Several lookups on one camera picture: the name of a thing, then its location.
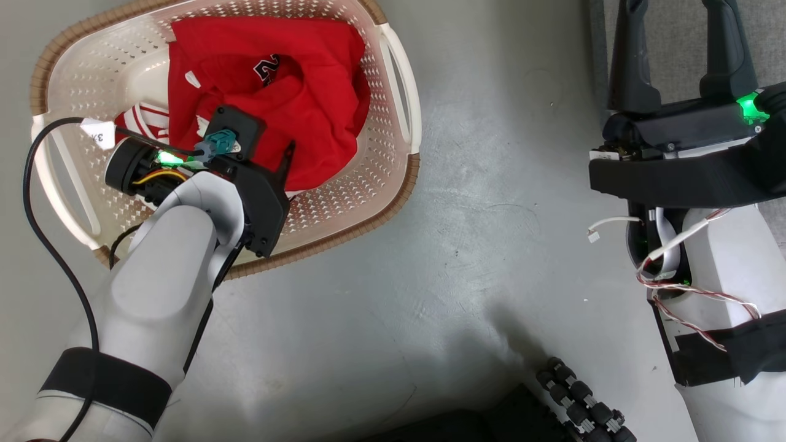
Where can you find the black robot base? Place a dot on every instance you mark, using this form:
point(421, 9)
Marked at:
point(479, 423)

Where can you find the black roller wheel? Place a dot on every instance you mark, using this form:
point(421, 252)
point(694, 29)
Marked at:
point(580, 399)

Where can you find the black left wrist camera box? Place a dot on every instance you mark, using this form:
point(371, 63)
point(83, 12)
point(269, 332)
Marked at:
point(242, 126)

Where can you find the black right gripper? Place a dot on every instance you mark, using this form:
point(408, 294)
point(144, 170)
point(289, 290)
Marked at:
point(688, 166)

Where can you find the red basketball jersey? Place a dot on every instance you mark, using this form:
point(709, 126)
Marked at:
point(307, 104)

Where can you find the cream laundry basket brown rim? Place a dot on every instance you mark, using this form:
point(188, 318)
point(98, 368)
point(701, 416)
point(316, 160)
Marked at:
point(368, 184)

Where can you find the grey fabric sofa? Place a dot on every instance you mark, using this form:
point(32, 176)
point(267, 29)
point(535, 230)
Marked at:
point(675, 49)

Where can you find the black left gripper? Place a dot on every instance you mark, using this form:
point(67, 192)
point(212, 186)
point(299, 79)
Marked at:
point(264, 202)

